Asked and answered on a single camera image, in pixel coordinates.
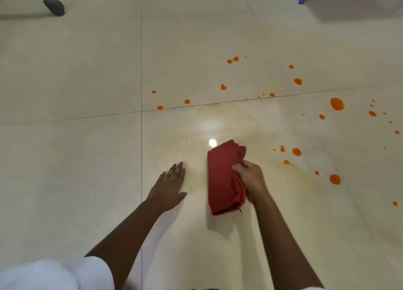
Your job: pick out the red cloth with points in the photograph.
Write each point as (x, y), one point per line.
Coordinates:
(222, 179)

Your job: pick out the person's left forearm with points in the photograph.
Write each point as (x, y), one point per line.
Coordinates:
(129, 242)

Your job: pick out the white fluffy garment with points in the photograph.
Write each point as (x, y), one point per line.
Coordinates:
(47, 277)

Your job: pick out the person's right forearm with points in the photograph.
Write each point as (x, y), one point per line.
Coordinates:
(283, 245)

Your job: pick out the person's right hand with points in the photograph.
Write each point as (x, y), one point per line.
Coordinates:
(253, 182)

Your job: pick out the orange liquid spill drops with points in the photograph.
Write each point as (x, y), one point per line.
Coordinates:
(337, 103)

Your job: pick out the person's left hand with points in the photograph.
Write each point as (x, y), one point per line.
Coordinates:
(167, 192)

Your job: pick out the metal chair leg black foot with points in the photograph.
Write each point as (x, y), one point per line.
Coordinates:
(55, 6)

